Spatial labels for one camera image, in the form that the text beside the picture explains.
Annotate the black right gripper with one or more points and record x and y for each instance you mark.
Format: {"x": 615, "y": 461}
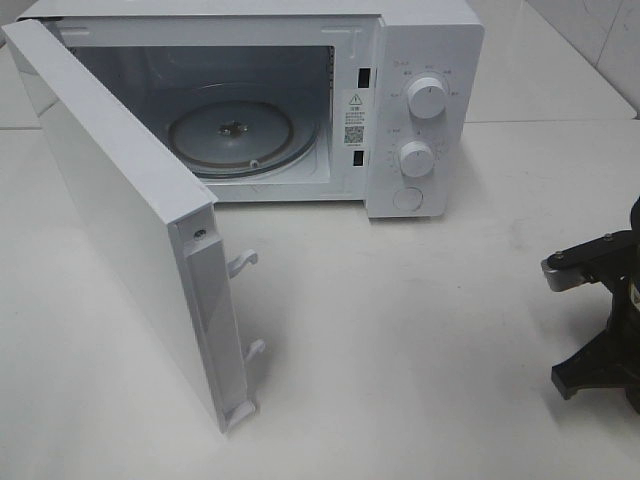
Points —
{"x": 610, "y": 259}

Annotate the round white door button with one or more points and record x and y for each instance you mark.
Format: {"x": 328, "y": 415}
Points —
{"x": 408, "y": 199}

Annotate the white microwave door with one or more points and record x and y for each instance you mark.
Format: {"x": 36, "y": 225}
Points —
{"x": 149, "y": 216}

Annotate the lower white timer knob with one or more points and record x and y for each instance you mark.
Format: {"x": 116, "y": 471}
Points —
{"x": 416, "y": 159}

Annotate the upper white power knob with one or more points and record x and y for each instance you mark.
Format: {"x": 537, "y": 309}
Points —
{"x": 427, "y": 96}

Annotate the white microwave oven body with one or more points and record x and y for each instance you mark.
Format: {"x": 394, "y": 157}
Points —
{"x": 154, "y": 56}

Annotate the glass microwave turntable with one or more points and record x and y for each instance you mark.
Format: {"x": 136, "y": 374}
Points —
{"x": 245, "y": 129}

